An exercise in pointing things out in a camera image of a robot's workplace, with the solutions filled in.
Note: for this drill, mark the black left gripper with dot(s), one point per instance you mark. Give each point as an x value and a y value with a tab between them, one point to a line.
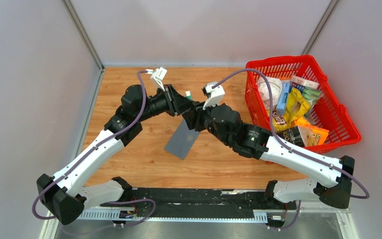
176	103

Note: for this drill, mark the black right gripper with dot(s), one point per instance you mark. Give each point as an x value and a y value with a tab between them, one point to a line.
190	117

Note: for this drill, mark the green white glue stick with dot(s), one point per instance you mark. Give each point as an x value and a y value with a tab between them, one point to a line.
188	95

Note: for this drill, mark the grey-blue paper envelope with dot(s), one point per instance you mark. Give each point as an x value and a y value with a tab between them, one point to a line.
181	141

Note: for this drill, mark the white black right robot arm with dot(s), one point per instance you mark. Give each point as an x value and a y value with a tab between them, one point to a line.
328	179

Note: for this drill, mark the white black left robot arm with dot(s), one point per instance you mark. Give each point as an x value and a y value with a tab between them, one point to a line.
64	193

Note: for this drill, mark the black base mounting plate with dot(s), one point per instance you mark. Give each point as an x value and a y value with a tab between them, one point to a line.
201	203

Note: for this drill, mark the white crumpled plastic bag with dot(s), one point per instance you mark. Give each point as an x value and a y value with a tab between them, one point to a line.
272	95

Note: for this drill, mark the blue box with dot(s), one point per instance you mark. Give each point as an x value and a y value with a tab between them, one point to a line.
282	100

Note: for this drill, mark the black snack bag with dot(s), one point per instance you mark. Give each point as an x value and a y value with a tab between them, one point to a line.
297	135

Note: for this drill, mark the yellow Lays chips bag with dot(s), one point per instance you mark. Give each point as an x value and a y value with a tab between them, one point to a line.
296	107

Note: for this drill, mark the white red carton box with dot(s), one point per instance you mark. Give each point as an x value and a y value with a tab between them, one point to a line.
304	82

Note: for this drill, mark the green snack packet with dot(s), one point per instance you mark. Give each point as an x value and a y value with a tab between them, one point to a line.
311	95

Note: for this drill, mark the orange snack bag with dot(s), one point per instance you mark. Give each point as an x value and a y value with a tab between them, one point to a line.
311	135

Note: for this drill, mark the red plastic shopping basket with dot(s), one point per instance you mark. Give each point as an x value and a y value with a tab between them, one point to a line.
328	113

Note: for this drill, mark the aluminium frame rail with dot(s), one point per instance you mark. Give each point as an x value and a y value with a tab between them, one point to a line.
120	212

